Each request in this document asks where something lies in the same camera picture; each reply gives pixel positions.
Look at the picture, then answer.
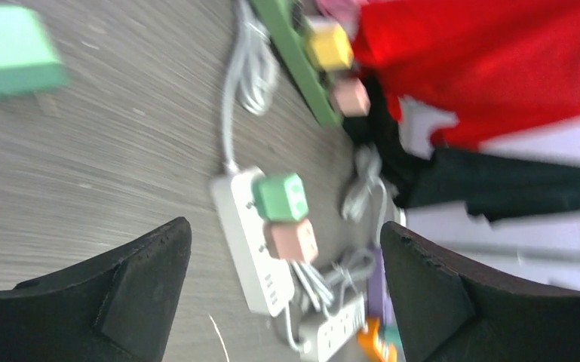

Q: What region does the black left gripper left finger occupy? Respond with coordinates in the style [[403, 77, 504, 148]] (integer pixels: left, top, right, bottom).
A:
[[0, 217, 192, 361]]

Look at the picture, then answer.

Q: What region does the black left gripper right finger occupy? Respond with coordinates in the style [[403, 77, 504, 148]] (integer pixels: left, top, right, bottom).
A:
[[380, 222, 580, 361]]

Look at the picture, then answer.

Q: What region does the small white power strip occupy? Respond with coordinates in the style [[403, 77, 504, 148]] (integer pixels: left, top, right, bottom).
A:
[[298, 293, 366, 362]]

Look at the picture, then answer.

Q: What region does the teal plug on orange strip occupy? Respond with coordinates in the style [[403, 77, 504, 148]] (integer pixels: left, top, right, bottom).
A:
[[381, 325, 403, 350]]

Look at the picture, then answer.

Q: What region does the pink plug on large strip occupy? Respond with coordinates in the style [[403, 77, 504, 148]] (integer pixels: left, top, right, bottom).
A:
[[265, 218, 319, 263]]

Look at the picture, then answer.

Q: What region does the green plug on large strip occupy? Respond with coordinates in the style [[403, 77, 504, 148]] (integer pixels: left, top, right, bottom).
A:
[[252, 173, 309, 222]]

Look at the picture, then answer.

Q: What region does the pink plug on green strip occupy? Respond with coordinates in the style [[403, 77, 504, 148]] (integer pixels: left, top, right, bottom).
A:
[[330, 78, 370, 117]]

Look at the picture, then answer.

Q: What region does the yellow plug on green strip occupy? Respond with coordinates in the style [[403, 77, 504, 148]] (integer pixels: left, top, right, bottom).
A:
[[305, 22, 354, 72]]

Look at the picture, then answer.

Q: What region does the purple power strip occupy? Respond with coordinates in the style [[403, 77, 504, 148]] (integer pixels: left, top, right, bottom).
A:
[[367, 247, 394, 325]]

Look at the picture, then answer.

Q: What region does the orange power strip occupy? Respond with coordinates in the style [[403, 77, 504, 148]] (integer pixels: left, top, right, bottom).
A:
[[357, 318, 398, 362]]

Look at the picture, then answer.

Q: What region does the metal clothes rack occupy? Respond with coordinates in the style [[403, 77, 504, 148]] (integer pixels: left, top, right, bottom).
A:
[[389, 97, 580, 268]]

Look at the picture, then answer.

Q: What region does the black t-shirt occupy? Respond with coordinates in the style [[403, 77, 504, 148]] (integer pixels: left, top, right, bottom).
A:
[[343, 78, 580, 222]]

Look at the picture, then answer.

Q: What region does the large white power strip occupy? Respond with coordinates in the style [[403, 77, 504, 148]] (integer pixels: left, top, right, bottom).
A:
[[210, 167, 295, 318]]

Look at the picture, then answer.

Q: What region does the red t-shirt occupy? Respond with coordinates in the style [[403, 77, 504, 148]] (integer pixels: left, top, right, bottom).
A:
[[352, 0, 580, 149]]

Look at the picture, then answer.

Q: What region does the pink cloth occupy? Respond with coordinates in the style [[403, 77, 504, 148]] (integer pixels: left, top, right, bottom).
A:
[[315, 0, 367, 29]]

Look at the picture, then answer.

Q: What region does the green power strip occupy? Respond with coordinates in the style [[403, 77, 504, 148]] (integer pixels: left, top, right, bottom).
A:
[[250, 0, 343, 127]]

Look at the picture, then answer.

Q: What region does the purple strip white cable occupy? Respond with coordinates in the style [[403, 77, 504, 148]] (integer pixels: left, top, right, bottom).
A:
[[340, 145, 395, 246]]

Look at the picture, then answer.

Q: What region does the large strip white cable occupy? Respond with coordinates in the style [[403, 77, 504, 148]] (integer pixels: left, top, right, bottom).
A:
[[219, 0, 281, 176]]

